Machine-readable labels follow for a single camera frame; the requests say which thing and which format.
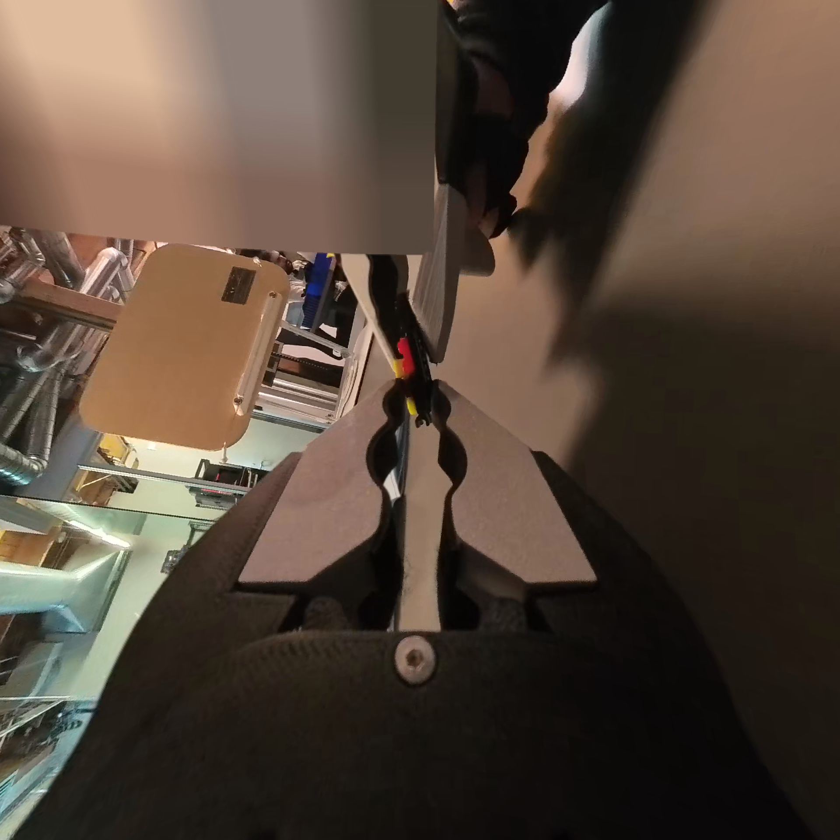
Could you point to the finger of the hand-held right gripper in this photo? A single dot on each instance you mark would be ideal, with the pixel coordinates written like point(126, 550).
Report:
point(359, 279)
point(439, 295)

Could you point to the person's right hand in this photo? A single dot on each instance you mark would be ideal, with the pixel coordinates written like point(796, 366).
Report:
point(489, 124)

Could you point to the stack of blue bins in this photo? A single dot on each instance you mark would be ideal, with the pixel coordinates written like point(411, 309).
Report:
point(321, 282)

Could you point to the black red yellow lego assembly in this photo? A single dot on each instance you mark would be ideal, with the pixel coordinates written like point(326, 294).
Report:
point(405, 354)

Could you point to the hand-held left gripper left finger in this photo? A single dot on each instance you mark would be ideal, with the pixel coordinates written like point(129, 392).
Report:
point(315, 518)

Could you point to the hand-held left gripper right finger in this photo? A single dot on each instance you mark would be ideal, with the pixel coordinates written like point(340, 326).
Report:
point(518, 518)

